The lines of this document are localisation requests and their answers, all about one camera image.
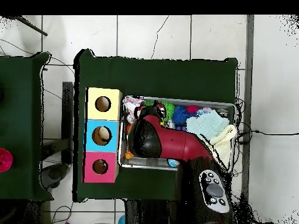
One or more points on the mint green muslin cloth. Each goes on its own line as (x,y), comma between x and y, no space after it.
(208,123)

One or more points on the cream yellow muslin cloth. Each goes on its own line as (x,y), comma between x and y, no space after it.
(226,144)

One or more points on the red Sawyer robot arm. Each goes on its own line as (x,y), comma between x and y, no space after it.
(182,144)

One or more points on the wooden box with three holes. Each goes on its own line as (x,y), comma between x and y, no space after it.
(111,140)

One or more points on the shallow clear mesh bin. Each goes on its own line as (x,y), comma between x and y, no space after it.
(232,116)

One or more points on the green spiky ball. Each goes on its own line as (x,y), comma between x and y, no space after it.
(169,112)

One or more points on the colourful printed packet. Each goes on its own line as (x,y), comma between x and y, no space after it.
(131,103)

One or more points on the blue spiky ball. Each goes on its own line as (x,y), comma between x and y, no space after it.
(180,115)

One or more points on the orange toy building blocks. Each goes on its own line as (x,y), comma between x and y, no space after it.
(129,155)

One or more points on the blue globe ball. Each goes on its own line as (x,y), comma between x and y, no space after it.
(173,163)

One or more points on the dark green table cloth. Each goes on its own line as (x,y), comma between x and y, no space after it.
(154,77)

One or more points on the black upright panel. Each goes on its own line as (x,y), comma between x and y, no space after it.
(67,116)

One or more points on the blue ball on floor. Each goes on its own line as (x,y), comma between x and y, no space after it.
(121,220)

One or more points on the grey stand base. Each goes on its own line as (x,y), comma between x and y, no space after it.
(53,175)

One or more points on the green covered side table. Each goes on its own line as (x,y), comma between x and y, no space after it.
(21,126)

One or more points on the pink round object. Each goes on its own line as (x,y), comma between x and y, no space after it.
(4,160)

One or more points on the black rod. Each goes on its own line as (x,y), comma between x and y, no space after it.
(28,25)

